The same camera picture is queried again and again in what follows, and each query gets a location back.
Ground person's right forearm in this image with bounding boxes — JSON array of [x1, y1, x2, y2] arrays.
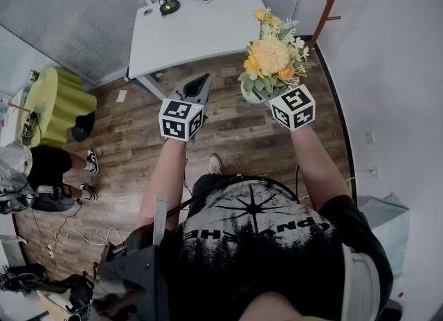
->
[[290, 124, 352, 212]]

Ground black head-mounted camera rig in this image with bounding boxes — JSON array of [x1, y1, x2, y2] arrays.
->
[[91, 194, 169, 321]]

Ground light blue bag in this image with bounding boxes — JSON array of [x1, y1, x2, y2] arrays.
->
[[356, 192, 411, 279]]

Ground white desk table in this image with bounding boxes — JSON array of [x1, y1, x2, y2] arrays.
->
[[125, 0, 268, 101]]

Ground white cable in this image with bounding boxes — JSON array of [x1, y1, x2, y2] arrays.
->
[[46, 226, 124, 258]]

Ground black tripod equipment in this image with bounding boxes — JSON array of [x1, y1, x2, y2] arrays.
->
[[0, 264, 94, 321]]

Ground red-brown wooden coat rack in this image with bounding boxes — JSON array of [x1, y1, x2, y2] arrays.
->
[[309, 0, 350, 51]]

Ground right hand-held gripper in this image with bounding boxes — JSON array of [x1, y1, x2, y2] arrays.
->
[[257, 84, 316, 132]]

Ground black round stool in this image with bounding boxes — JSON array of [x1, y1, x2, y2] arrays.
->
[[71, 111, 96, 143]]

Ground round table with yellow-green cloth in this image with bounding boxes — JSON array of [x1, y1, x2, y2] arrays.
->
[[20, 66, 98, 149]]

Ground yellow flowers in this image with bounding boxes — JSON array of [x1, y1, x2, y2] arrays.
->
[[237, 8, 318, 105]]

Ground person's light shoe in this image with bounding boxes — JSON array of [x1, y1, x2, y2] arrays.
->
[[207, 153, 223, 176]]

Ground person's left forearm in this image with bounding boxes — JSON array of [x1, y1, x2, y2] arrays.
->
[[136, 136, 188, 230]]

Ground person's black printed t-shirt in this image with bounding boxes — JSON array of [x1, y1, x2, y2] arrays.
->
[[159, 174, 394, 321]]

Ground grey chair base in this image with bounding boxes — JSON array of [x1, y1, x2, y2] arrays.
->
[[33, 185, 75, 212]]

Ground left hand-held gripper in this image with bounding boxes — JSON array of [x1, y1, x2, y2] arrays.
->
[[158, 73, 213, 143]]

